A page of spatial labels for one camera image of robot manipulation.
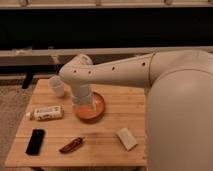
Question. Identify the wooden table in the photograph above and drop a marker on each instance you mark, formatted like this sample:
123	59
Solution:
101	147

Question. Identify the white sponge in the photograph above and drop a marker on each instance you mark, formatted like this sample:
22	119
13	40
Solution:
127	138

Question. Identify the orange bowl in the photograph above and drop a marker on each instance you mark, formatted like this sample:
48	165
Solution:
91	112

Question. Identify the red pepper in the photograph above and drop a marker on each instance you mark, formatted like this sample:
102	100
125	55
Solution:
72	146

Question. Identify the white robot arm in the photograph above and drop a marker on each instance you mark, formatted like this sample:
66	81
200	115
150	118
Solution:
179	106

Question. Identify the black phone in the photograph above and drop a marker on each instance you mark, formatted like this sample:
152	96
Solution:
35	142

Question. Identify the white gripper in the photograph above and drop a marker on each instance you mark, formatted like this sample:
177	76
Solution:
82	100

